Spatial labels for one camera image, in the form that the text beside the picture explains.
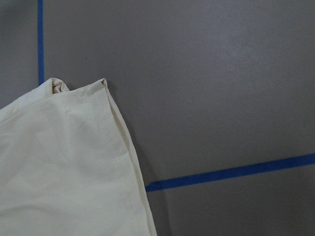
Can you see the cream long-sleeve graphic t-shirt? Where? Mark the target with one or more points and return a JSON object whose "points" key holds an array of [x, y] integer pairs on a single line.
{"points": [[68, 166]]}

